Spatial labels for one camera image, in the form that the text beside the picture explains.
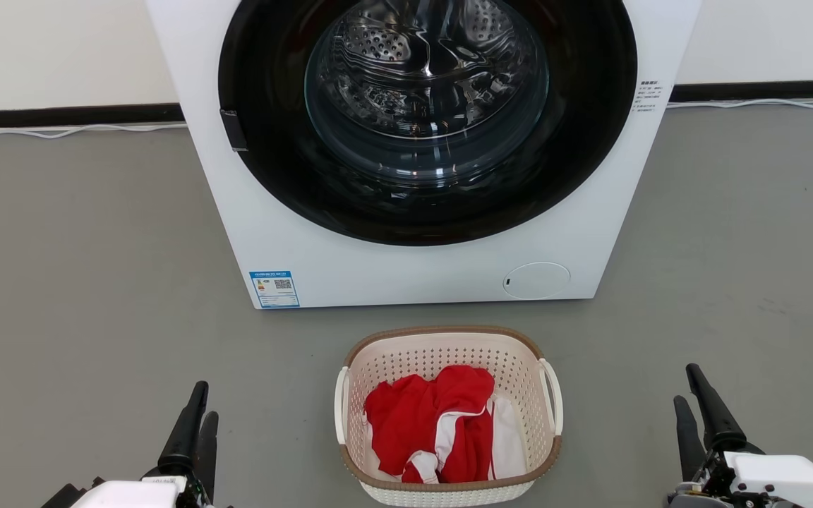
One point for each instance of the white front-load washing machine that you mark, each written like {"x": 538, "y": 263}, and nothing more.
{"x": 406, "y": 275}

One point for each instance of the black washer door latch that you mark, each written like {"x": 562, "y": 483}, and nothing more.
{"x": 233, "y": 130}

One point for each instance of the round white filter cover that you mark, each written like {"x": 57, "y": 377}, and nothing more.
{"x": 536, "y": 280}

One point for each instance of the small printed text sticker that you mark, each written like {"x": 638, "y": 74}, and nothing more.
{"x": 650, "y": 95}

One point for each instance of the round black glass washer door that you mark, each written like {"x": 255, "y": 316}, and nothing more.
{"x": 265, "y": 141}

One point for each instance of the blue energy label sticker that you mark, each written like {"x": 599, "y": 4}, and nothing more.
{"x": 274, "y": 289}

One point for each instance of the cream perforated plastic laundry basket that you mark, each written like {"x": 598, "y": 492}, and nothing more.
{"x": 442, "y": 353}

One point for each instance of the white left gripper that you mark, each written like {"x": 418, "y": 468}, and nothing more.
{"x": 124, "y": 494}

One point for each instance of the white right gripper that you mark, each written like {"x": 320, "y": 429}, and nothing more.
{"x": 780, "y": 483}

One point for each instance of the red and white garment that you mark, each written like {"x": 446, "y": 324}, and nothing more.
{"x": 406, "y": 416}

